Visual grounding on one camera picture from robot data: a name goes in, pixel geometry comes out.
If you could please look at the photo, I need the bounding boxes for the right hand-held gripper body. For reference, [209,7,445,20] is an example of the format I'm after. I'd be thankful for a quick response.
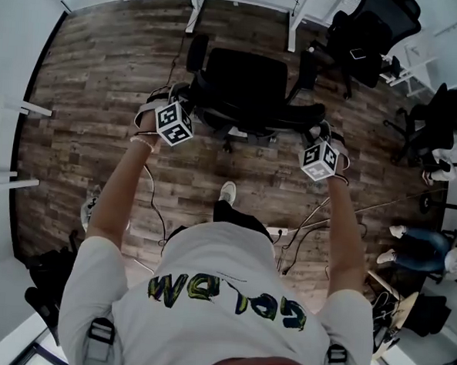
[297,122,353,185]

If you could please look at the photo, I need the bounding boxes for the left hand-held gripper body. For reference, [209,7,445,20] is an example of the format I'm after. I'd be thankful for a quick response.
[133,82,197,149]

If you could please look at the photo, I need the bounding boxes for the person's right forearm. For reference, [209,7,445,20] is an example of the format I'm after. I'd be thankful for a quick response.
[319,176,372,303]

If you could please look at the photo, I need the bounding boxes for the person's left forearm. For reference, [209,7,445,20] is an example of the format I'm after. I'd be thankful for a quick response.
[84,125,167,252]

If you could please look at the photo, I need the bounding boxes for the person's right white shoe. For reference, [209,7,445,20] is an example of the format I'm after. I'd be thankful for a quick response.
[218,179,239,208]

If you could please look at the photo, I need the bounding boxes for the person's white shoe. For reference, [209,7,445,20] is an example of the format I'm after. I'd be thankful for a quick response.
[79,183,103,233]
[218,179,239,208]

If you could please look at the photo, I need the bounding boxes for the person's black trousers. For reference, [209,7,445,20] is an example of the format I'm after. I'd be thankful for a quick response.
[210,199,277,243]

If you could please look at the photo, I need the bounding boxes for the white desk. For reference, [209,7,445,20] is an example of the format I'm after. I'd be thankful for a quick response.
[116,0,364,58]

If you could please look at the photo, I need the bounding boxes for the smartphone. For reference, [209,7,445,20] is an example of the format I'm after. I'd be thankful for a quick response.
[348,46,369,62]

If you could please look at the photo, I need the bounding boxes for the person's left white shoe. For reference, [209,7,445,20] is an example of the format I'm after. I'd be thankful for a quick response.
[79,183,103,233]

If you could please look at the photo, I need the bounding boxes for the black swivel office chair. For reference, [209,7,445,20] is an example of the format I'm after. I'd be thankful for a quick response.
[381,79,457,170]

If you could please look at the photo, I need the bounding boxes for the black tripod stand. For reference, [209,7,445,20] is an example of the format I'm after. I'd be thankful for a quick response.
[418,188,457,216]

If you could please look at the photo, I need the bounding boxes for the black mesh headrest chair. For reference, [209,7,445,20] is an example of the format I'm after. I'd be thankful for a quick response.
[305,0,424,105]

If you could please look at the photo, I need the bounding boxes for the wooden stool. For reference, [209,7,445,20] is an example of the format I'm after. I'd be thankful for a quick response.
[361,268,422,360]

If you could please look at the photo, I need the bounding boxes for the small white side table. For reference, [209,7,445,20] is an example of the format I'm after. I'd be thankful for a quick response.
[0,97,55,198]

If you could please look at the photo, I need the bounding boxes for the black bag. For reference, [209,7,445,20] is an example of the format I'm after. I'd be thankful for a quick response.
[402,291,455,340]
[20,242,79,347]

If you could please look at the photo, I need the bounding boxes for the person's white printed t-shirt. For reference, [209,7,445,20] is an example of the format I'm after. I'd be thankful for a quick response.
[55,211,381,365]

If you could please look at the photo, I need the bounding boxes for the white bead bracelet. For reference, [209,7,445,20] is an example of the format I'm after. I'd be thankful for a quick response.
[129,135,156,154]

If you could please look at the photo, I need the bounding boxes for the right hand-held gripper cable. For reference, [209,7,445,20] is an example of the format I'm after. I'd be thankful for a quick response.
[278,192,333,280]

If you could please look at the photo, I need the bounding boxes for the hand-held gripper cable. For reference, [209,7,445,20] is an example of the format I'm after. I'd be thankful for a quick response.
[278,192,333,280]
[137,162,173,252]

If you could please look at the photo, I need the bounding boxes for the left hand-held gripper cable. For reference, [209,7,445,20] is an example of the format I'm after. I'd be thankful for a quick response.
[137,162,173,252]

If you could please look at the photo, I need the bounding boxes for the grey harness strap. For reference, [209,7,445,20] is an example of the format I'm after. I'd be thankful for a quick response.
[83,316,117,365]
[322,343,349,365]

